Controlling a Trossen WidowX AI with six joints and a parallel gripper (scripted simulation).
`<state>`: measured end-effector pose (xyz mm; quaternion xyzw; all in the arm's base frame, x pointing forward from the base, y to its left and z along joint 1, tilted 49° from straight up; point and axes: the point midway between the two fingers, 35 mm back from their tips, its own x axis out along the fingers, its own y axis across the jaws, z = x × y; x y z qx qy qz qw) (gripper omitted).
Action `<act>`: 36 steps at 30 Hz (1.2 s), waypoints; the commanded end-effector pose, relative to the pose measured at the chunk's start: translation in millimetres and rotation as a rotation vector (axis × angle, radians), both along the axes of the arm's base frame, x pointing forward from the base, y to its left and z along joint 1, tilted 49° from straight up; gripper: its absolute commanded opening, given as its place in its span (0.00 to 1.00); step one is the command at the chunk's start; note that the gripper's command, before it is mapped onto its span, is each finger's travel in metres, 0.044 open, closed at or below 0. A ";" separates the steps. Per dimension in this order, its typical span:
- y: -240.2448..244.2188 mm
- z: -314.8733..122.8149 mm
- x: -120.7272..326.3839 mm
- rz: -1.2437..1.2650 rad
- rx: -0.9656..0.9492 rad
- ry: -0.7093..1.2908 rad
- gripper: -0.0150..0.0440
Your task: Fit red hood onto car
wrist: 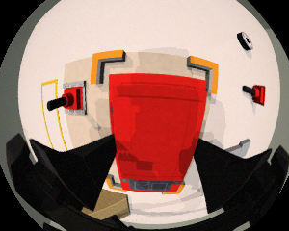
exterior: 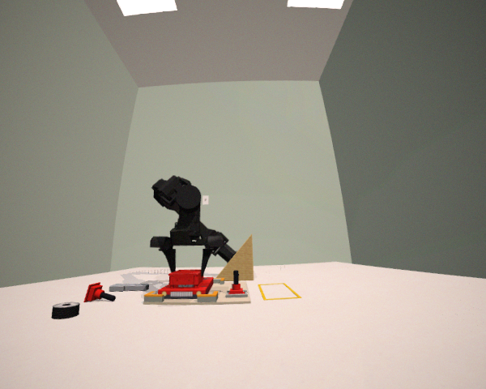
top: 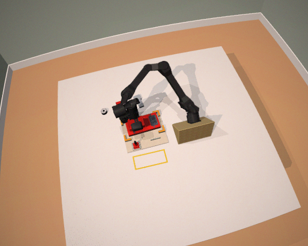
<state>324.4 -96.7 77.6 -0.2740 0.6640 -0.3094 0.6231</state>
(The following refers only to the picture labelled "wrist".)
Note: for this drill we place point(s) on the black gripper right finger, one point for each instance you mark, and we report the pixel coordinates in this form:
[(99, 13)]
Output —
[(223, 174)]

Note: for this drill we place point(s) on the grey rectangular bar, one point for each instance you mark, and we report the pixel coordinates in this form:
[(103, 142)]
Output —
[(241, 149)]

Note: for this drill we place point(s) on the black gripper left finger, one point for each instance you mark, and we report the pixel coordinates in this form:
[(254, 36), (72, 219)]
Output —
[(82, 170)]

